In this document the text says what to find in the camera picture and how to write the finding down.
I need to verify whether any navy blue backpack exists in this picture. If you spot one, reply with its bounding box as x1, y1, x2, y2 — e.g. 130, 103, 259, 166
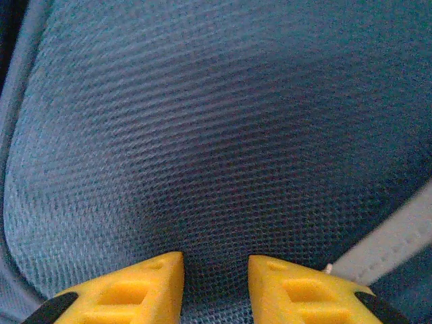
0, 0, 432, 324

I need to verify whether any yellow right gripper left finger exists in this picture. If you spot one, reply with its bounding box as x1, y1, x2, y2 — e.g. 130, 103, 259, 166
30, 251, 185, 324

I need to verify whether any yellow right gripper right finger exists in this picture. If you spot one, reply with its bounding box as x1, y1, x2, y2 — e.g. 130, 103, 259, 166
248, 254, 411, 324

